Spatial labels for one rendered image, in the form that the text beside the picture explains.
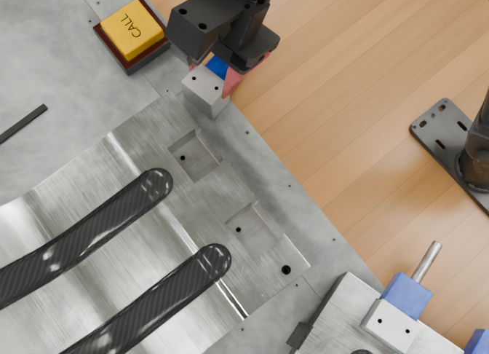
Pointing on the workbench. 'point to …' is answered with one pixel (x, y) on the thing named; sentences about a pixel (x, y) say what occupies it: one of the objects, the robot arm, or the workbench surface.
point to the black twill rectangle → (299, 335)
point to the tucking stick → (22, 122)
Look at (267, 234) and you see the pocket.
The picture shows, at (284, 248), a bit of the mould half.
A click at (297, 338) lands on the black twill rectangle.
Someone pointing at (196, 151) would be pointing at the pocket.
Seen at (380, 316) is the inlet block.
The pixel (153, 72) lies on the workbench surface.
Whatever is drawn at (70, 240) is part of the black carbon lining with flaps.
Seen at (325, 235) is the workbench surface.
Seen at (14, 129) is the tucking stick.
